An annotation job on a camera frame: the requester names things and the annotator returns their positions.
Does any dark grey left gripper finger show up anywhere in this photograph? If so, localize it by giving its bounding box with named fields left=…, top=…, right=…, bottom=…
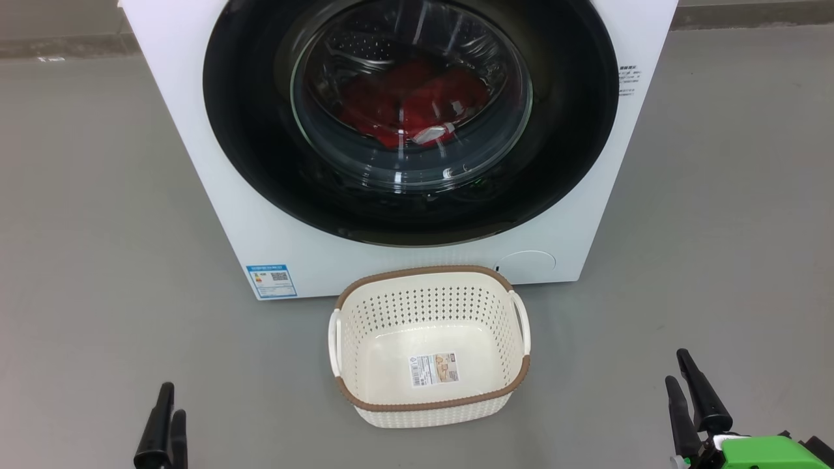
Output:
left=134, top=382, right=175, bottom=469
left=168, top=409, right=188, bottom=469

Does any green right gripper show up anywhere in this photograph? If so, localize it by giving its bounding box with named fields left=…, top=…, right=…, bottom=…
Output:
left=665, top=348, right=815, bottom=469

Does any black round glass washer door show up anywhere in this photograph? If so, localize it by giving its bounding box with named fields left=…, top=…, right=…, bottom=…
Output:
left=203, top=0, right=620, bottom=248

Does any red garment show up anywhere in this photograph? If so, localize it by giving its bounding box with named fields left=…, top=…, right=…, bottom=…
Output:
left=338, top=59, right=491, bottom=150

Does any cream basket with brown rim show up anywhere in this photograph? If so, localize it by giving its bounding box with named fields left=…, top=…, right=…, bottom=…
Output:
left=328, top=265, right=532, bottom=429

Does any white washing machine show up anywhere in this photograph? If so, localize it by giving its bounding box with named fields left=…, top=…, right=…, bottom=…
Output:
left=121, top=0, right=678, bottom=301

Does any perforated steel washer drum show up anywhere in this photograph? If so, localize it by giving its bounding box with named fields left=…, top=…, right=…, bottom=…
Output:
left=311, top=0, right=522, bottom=85

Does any blue energy label sticker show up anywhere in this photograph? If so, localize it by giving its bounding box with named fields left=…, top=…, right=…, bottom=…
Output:
left=246, top=264, right=298, bottom=300

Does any round white filter cover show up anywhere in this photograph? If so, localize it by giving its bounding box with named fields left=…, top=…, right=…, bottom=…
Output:
left=496, top=251, right=557, bottom=285

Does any paper product label sticker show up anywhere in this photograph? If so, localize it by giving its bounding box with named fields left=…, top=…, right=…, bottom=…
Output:
left=409, top=352, right=460, bottom=388

